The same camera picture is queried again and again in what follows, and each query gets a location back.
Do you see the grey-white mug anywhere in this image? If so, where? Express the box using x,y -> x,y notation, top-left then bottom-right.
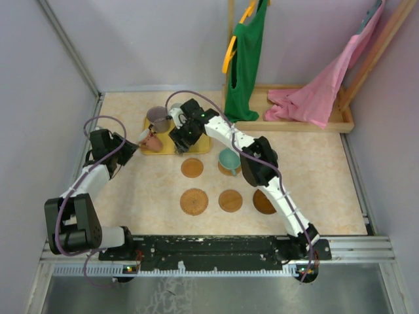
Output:
170,103 -> 182,111

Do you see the wooden rack base tray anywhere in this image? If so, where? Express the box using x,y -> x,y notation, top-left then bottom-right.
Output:
236,84 -> 354,133

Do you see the teal mug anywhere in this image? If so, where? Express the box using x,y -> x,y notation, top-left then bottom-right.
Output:
219,148 -> 241,176

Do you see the pink mug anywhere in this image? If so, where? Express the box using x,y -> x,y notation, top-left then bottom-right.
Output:
137,129 -> 163,152

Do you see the grey hanger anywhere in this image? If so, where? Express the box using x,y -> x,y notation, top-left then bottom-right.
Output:
355,0 -> 382,35

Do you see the yellow tray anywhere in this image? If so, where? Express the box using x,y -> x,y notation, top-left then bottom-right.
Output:
141,120 -> 211,155

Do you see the light wooden coaster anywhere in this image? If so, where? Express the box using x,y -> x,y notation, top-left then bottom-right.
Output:
181,158 -> 204,179

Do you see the purple mug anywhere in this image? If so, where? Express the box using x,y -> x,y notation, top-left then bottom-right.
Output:
147,106 -> 170,133

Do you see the large brown wooden coaster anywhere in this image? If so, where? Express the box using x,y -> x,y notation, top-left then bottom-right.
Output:
253,190 -> 276,215

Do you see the large woven rattan coaster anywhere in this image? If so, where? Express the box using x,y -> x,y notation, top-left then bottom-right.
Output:
179,188 -> 209,216

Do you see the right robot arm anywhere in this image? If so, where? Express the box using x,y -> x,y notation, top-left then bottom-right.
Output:
166,98 -> 319,259

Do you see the pink shirt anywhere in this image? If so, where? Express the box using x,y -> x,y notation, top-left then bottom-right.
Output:
264,1 -> 386,129

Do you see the green shirt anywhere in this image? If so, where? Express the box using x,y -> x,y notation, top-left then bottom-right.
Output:
225,1 -> 270,123

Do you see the yellow hanger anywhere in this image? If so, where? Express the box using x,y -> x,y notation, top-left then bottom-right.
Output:
222,1 -> 271,74

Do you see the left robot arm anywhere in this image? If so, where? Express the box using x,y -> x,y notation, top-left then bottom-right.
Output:
44,129 -> 138,260

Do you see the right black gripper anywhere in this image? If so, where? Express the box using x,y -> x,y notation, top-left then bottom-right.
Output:
168,118 -> 201,155

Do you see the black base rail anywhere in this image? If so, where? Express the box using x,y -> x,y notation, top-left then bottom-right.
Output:
98,234 -> 332,272

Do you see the small orange wooden coaster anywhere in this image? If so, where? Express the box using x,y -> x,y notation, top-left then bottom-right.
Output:
219,190 -> 243,213

